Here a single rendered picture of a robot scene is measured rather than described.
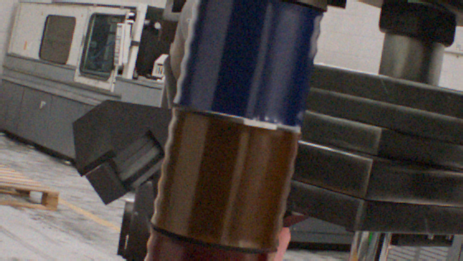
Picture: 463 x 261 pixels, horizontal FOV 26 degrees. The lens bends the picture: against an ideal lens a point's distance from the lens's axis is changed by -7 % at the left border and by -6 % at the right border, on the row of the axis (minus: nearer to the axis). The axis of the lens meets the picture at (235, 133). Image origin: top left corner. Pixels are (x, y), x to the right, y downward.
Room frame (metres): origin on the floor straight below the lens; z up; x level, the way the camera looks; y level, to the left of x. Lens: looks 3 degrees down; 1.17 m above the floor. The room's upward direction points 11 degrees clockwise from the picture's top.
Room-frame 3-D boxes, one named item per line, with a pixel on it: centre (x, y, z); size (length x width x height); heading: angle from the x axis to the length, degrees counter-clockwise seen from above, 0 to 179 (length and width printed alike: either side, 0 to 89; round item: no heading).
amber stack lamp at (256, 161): (0.30, 0.00, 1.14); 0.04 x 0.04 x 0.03
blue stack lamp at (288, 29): (0.30, 0.00, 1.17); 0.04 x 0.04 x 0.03
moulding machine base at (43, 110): (9.90, 0.84, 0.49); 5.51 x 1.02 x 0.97; 37
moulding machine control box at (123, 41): (9.45, 1.15, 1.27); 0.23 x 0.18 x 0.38; 127
